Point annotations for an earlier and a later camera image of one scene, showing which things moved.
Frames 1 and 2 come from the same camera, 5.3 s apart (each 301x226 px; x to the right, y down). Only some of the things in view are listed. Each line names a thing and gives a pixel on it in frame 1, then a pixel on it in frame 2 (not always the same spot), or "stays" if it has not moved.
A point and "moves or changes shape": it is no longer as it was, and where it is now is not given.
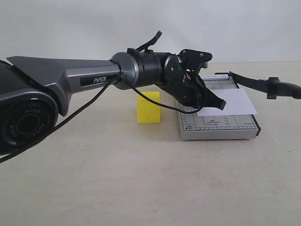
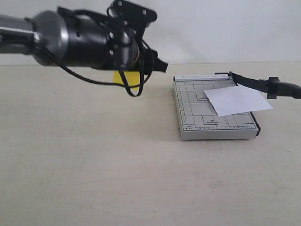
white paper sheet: [237, 103] moves or changes shape
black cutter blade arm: [272, 86] stays
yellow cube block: [147, 112] moves or changes shape
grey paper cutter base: [228, 127] stays
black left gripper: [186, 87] -> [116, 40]
